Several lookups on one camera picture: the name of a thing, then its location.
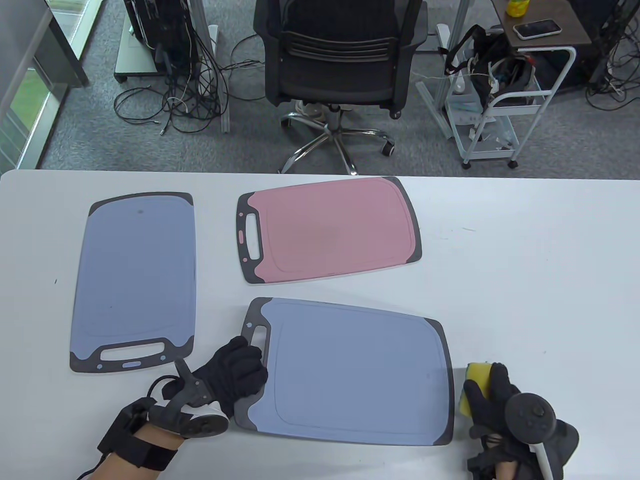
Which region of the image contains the person's left hand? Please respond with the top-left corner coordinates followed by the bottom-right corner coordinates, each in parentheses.
top-left (162, 336), bottom-right (268, 418)

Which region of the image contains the person's right hand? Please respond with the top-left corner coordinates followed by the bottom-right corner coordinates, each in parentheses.
top-left (462, 362), bottom-right (580, 480)

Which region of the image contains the yellow sponge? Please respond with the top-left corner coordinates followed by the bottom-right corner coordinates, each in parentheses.
top-left (459, 363), bottom-right (495, 417)

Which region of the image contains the blue cutting board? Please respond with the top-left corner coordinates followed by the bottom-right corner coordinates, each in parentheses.
top-left (69, 191), bottom-right (197, 373)
top-left (234, 296), bottom-right (456, 447)

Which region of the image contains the pink cutting board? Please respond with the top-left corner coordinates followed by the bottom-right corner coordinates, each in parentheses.
top-left (236, 176), bottom-right (423, 286)

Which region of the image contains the grey right hand controller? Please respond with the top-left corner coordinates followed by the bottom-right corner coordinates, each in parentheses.
top-left (504, 392), bottom-right (581, 480)

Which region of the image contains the grey hand controller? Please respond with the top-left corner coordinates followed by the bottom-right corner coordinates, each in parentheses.
top-left (149, 357), bottom-right (230, 441)
top-left (504, 392), bottom-right (581, 480)

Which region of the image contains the grey left hand controller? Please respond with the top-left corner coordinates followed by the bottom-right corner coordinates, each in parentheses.
top-left (149, 357), bottom-right (230, 441)

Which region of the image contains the blue packet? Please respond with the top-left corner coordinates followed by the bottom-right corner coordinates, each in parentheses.
top-left (446, 95), bottom-right (485, 115)

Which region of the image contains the silver metal desk leg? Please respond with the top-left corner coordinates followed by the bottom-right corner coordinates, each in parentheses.
top-left (415, 0), bottom-right (473, 140)

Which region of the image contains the black office chair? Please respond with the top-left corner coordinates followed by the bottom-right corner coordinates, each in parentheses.
top-left (252, 0), bottom-right (428, 176)

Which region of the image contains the glass window panel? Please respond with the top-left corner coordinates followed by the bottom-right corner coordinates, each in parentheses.
top-left (0, 55), bottom-right (71, 171)

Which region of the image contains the black computer tower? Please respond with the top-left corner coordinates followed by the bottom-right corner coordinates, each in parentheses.
top-left (124, 0), bottom-right (201, 76)

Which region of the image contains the black bag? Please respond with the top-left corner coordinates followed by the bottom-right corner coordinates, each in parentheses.
top-left (444, 24), bottom-right (538, 108)

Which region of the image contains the white desk leg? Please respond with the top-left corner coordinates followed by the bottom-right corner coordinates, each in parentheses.
top-left (190, 0), bottom-right (231, 133)

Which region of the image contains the white cart with brown top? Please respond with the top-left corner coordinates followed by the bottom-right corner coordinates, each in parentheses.
top-left (444, 0), bottom-right (593, 170)

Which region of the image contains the white smartphone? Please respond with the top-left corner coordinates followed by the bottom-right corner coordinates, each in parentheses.
top-left (512, 19), bottom-right (563, 41)

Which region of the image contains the black left wrist camera strap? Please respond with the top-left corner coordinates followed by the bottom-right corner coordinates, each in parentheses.
top-left (97, 397), bottom-right (178, 471)

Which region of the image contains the black floor cable bundle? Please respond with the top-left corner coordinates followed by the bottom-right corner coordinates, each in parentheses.
top-left (585, 0), bottom-right (640, 111)
top-left (114, 30), bottom-right (266, 136)

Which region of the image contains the grey metal base plate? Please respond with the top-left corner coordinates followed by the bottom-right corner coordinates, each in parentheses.
top-left (114, 20), bottom-right (161, 83)

